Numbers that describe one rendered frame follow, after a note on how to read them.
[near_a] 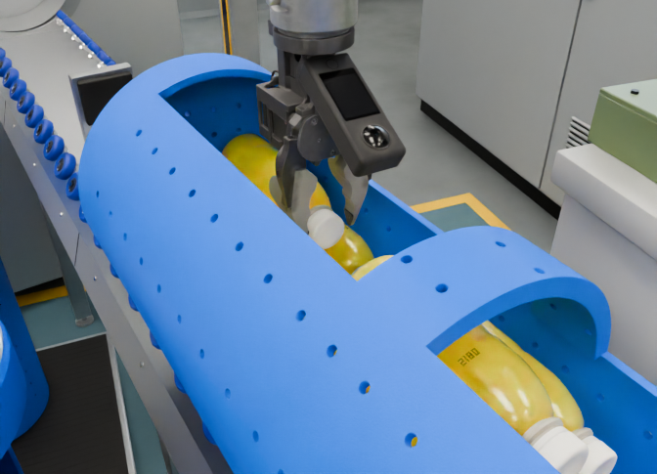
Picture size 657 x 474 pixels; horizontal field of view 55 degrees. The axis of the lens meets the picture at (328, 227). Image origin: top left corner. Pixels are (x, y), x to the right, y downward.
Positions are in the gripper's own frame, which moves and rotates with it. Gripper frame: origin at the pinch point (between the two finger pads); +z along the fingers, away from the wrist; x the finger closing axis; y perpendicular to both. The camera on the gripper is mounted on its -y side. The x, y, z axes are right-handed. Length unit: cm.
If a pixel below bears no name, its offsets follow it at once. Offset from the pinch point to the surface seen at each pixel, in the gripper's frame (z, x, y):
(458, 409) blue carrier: -11.7, 12.3, -31.0
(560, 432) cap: -6.1, 4.8, -32.4
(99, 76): 2, 6, 60
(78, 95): 4, 10, 60
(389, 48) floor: 109, -236, 290
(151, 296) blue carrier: -2.5, 19.6, -3.4
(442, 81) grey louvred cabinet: 83, -181, 177
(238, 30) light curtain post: 3, -26, 73
